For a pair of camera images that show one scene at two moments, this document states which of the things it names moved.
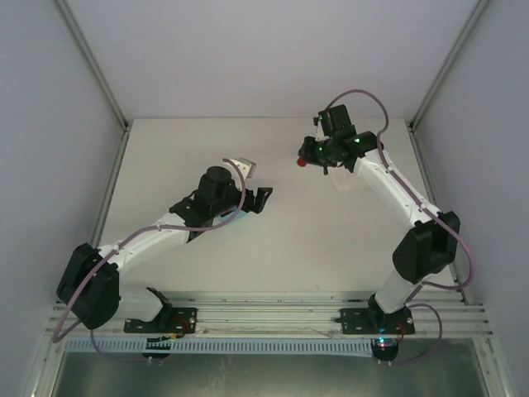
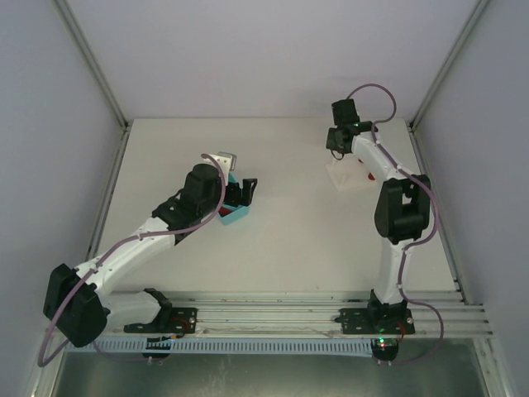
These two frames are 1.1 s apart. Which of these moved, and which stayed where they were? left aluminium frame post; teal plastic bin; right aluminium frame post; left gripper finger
Moved: left gripper finger
Stayed: right aluminium frame post; teal plastic bin; left aluminium frame post
